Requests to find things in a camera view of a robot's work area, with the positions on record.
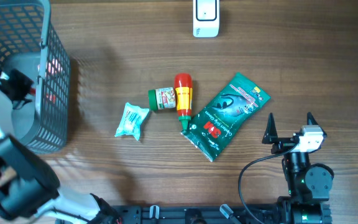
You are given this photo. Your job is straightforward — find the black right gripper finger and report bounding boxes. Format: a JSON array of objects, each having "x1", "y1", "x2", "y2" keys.
[
  {"x1": 306, "y1": 112, "x2": 327, "y2": 137},
  {"x1": 262, "y1": 113, "x2": 278, "y2": 144}
]

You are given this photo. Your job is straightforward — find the green 3M gloves packet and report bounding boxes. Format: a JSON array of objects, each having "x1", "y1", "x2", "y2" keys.
[{"x1": 181, "y1": 73, "x2": 270, "y2": 162}]

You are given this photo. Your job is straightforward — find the red sauce bottle green cap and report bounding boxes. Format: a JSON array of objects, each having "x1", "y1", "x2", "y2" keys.
[{"x1": 174, "y1": 73, "x2": 193, "y2": 130}]

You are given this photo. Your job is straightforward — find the green lid spice jar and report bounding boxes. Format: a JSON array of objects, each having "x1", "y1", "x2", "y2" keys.
[{"x1": 148, "y1": 87, "x2": 176, "y2": 111}]

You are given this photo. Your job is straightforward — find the pale teal tissue packet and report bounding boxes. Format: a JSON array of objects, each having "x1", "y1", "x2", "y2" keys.
[{"x1": 114, "y1": 102, "x2": 150, "y2": 141}]

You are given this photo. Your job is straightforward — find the red Nescafe stick sachet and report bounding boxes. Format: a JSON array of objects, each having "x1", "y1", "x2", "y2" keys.
[{"x1": 30, "y1": 88, "x2": 36, "y2": 95}]

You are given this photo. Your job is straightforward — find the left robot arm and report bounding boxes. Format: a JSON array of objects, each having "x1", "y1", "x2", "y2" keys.
[{"x1": 0, "y1": 67, "x2": 122, "y2": 223}]

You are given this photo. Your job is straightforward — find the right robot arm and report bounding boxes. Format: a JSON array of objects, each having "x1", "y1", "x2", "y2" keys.
[{"x1": 262, "y1": 112, "x2": 334, "y2": 224}]

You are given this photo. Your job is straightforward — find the white barcode scanner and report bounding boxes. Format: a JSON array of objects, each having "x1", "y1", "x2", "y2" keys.
[{"x1": 193, "y1": 0, "x2": 220, "y2": 38}]

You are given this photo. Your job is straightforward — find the grey plastic mesh basket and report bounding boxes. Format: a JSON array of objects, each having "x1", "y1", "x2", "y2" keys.
[{"x1": 0, "y1": 1, "x2": 71, "y2": 154}]

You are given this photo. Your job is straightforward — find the black right camera cable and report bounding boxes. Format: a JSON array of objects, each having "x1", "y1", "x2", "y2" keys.
[{"x1": 237, "y1": 142, "x2": 300, "y2": 224}]

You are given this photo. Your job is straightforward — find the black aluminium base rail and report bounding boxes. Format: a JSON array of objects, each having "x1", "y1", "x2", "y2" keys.
[{"x1": 55, "y1": 203, "x2": 333, "y2": 224}]

